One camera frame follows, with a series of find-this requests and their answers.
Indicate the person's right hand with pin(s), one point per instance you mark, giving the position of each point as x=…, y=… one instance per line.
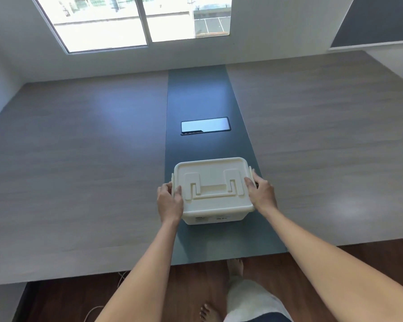
x=263, y=196

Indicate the person's left hand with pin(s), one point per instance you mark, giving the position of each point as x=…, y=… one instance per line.
x=170, y=204

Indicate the person's left thumb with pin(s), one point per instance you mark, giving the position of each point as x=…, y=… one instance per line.
x=179, y=196

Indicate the person's right thumb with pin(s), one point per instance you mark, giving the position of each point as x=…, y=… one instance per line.
x=249, y=187

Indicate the white plastic storage box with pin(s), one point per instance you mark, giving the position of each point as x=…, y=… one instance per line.
x=211, y=179

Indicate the person's right forearm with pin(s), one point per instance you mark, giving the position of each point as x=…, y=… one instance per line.
x=325, y=261

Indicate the person's left forearm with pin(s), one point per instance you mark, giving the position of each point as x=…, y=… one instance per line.
x=147, y=271

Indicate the person's right foot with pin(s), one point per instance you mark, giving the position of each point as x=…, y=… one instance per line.
x=235, y=267

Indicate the person's foot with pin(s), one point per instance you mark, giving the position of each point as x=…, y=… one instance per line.
x=208, y=313
x=235, y=267

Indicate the white shorts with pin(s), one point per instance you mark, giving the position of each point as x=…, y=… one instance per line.
x=252, y=298

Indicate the person's left foot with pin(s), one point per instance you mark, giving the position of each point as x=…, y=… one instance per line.
x=208, y=313

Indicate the white framed window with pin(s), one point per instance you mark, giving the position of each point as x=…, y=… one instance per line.
x=134, y=20

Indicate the dark grey wall panel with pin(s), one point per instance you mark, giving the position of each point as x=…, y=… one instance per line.
x=379, y=20

